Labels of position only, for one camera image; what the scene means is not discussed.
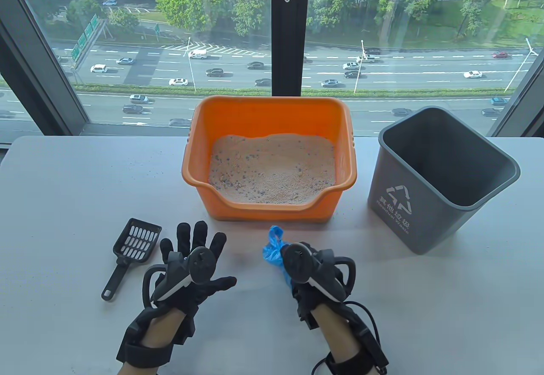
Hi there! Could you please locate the green road sign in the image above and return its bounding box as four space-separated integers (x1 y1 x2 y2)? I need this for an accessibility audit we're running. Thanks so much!
70 14 107 70

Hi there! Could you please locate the person's right forearm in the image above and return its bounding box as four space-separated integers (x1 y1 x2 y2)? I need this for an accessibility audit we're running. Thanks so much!
310 305 364 365

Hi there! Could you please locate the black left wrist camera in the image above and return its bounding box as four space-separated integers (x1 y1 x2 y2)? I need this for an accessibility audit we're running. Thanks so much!
172 311 197 346

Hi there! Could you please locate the gray plastic trash bin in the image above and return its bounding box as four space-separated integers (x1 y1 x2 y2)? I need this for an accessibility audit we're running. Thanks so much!
367 107 521 255

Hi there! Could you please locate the black window frame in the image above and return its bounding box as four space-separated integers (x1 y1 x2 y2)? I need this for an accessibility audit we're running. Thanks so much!
0 0 544 146

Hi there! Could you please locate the person's left hand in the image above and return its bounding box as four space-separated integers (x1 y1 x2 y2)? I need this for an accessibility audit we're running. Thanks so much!
157 221 237 320

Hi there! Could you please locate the person's right hand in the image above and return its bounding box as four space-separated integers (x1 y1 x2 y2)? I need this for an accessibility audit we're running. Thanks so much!
289 279 340 321

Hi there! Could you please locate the blue plastic bag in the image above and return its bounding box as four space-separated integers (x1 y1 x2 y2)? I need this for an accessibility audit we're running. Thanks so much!
262 225 294 290

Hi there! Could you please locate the black white left controller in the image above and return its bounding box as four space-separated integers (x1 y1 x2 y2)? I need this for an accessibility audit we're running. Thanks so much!
142 248 217 307

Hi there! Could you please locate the orange plastic litter box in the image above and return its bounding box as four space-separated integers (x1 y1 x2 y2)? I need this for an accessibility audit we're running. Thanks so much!
181 96 357 223

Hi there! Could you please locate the black slotted litter scoop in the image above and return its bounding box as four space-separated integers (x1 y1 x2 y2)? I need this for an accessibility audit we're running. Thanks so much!
101 218 162 302

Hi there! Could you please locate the black wrist strap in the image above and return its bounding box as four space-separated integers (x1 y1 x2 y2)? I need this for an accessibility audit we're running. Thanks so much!
325 347 389 375
116 309 175 367

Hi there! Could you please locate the black right wrist strap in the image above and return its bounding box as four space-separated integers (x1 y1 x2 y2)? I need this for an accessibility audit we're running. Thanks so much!
325 347 389 375

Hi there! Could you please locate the black left wrist strap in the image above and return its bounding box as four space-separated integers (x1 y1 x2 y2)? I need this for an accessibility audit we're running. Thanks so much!
116 309 175 367

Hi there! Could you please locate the beige cat litter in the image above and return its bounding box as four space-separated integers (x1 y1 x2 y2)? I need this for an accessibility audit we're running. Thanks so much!
208 134 336 205

